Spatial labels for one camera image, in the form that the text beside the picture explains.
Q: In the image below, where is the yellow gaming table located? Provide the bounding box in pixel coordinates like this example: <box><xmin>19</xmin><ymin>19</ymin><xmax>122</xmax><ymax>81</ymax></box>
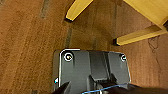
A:
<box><xmin>64</xmin><ymin>0</ymin><xmax>168</xmax><ymax>47</ymax></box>

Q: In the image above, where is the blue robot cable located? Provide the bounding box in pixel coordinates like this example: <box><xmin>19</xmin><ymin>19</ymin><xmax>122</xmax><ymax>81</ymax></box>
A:
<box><xmin>81</xmin><ymin>84</ymin><xmax>130</xmax><ymax>94</ymax></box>

